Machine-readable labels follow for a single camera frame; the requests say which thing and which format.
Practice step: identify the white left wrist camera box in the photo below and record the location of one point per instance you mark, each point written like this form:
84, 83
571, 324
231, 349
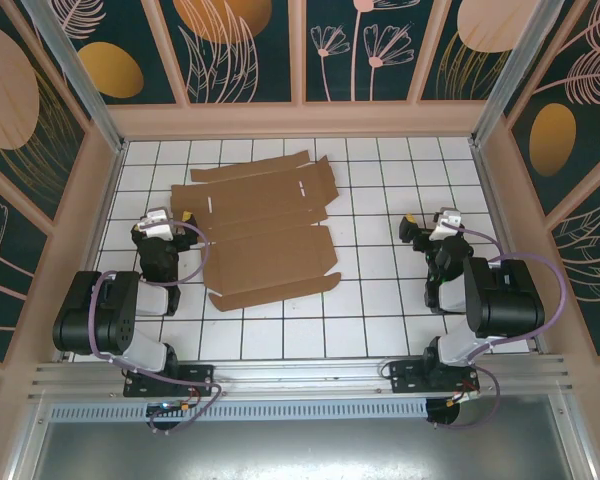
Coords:
155, 222

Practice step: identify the brown cardboard paper box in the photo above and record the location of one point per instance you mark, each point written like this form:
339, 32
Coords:
260, 200

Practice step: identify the aluminium frame post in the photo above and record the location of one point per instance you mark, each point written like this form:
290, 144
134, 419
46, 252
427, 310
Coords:
80, 75
515, 65

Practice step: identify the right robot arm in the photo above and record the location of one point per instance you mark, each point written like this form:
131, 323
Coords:
505, 300

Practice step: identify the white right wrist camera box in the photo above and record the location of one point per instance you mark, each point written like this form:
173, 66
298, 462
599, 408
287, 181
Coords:
447, 225

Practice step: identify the aluminium mounting rail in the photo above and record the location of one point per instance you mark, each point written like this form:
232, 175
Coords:
300, 377

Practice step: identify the grey metal sheet panel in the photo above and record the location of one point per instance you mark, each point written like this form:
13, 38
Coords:
300, 450

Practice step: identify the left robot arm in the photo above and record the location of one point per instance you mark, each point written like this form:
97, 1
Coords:
80, 315

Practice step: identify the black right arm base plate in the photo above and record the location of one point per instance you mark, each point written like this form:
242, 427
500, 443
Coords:
405, 375

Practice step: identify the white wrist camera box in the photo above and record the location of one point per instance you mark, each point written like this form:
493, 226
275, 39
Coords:
447, 225
155, 222

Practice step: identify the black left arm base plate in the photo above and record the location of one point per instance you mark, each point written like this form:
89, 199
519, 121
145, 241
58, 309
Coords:
195, 375

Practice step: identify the aluminium table side rail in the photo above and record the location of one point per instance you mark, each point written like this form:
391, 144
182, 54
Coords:
490, 200
111, 190

